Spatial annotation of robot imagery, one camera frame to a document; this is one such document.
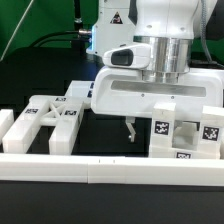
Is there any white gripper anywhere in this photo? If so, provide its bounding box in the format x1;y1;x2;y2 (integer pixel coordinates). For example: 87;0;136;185
91;43;224;142

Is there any white chair seat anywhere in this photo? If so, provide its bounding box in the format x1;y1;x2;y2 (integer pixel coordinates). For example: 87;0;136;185
149;122;221;159

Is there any white chair back frame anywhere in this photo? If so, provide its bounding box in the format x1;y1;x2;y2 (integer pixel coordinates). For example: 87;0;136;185
2;95;91;155

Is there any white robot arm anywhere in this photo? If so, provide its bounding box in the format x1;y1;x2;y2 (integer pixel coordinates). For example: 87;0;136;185
87;0;224;122

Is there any white U-shaped fence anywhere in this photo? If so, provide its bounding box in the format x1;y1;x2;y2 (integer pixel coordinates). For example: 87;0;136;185
0;109;224;188

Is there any grey diagonal rod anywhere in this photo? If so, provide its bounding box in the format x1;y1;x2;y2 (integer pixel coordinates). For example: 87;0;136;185
0;0;35;62

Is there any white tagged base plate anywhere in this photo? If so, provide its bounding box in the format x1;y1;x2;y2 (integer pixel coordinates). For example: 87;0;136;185
65;81;94;98

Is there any black vertical post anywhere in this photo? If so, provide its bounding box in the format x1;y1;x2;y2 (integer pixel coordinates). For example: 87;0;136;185
73;0;83;31

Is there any black cable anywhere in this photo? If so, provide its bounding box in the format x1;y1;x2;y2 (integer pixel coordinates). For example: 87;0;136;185
29;29;94;48

